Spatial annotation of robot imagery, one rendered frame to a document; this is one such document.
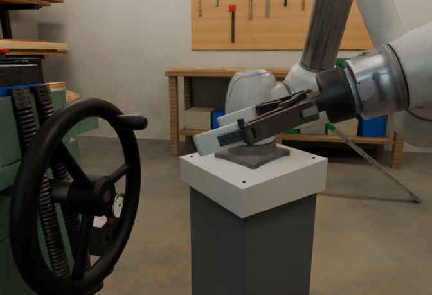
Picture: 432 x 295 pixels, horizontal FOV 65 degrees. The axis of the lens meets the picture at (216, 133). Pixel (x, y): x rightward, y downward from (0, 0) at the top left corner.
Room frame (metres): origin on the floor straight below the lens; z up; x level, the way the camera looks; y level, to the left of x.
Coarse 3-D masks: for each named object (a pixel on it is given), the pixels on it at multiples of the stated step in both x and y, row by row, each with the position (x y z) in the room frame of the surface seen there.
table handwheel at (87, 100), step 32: (64, 128) 0.41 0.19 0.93; (32, 160) 0.36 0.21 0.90; (64, 160) 0.42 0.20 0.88; (128, 160) 0.59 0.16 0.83; (0, 192) 0.49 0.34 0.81; (32, 192) 0.35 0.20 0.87; (64, 192) 0.46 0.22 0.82; (96, 192) 0.45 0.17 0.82; (128, 192) 0.58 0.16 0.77; (32, 224) 0.34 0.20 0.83; (128, 224) 0.55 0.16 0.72; (32, 256) 0.34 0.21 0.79; (32, 288) 0.35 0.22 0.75; (64, 288) 0.38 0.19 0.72
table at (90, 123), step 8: (88, 120) 0.76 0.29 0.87; (96, 120) 0.80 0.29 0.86; (72, 128) 0.71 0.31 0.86; (80, 128) 0.74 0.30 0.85; (88, 128) 0.76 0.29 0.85; (72, 136) 0.71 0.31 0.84; (64, 144) 0.54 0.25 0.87; (72, 144) 0.56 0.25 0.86; (72, 152) 0.56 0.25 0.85; (0, 168) 0.42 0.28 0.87; (8, 168) 0.43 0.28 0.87; (16, 168) 0.44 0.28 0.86; (48, 168) 0.50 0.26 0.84; (0, 176) 0.42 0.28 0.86; (8, 176) 0.43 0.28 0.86; (0, 184) 0.42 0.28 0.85; (8, 184) 0.43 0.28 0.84
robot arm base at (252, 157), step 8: (272, 144) 1.00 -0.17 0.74; (216, 152) 1.05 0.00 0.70; (224, 152) 1.04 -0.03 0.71; (232, 152) 1.01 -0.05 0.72; (240, 152) 0.99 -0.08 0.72; (248, 152) 0.98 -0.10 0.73; (256, 152) 0.98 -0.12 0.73; (264, 152) 0.98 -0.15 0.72; (272, 152) 1.00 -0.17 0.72; (280, 152) 1.02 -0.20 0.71; (288, 152) 1.03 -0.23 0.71; (232, 160) 1.00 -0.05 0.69; (240, 160) 0.97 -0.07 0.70; (248, 160) 0.96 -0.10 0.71; (256, 160) 0.95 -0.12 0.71; (264, 160) 0.97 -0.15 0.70; (272, 160) 0.99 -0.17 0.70
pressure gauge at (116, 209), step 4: (116, 192) 0.76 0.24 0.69; (120, 192) 0.76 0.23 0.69; (116, 196) 0.74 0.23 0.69; (120, 196) 0.76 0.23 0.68; (116, 200) 0.74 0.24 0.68; (120, 200) 0.76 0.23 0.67; (116, 204) 0.74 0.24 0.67; (112, 208) 0.72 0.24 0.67; (116, 208) 0.74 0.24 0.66; (120, 208) 0.76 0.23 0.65; (108, 212) 0.73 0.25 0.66; (112, 212) 0.72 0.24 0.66; (116, 212) 0.74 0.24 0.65; (120, 212) 0.76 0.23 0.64; (108, 216) 0.73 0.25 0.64; (112, 216) 0.73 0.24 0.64; (116, 216) 0.74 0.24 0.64; (108, 220) 0.75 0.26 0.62; (112, 220) 0.76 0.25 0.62
